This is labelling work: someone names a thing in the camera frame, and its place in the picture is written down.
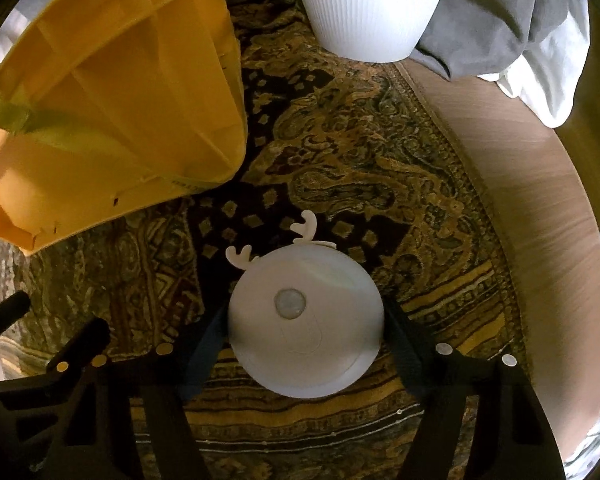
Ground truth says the white round antler night light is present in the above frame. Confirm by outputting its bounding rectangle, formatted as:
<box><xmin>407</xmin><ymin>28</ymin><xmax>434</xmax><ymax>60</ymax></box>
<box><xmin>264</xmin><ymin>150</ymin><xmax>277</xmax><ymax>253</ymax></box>
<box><xmin>225</xmin><ymin>210</ymin><xmax>384</xmax><ymax>399</ymax></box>

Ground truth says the orange plastic storage crate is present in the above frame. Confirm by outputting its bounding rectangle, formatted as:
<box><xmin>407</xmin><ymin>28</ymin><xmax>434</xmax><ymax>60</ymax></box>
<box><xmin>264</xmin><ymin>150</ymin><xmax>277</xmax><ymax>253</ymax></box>
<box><xmin>0</xmin><ymin>0</ymin><xmax>247</xmax><ymax>255</ymax></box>

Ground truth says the white sheer curtain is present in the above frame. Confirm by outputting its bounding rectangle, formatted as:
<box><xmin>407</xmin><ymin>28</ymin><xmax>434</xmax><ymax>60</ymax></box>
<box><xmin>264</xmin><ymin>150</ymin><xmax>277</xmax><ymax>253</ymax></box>
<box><xmin>479</xmin><ymin>0</ymin><xmax>591</xmax><ymax>128</ymax></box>

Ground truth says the grey curtain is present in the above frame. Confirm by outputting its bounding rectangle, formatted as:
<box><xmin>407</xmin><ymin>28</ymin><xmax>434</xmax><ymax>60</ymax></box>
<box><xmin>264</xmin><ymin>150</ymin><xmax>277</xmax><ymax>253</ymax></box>
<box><xmin>7</xmin><ymin>0</ymin><xmax>571</xmax><ymax>78</ymax></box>

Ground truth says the white ribbed plant pot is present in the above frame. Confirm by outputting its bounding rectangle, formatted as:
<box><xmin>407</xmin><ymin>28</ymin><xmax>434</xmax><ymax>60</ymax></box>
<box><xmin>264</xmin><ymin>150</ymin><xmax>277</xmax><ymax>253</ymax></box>
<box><xmin>302</xmin><ymin>0</ymin><xmax>440</xmax><ymax>63</ymax></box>

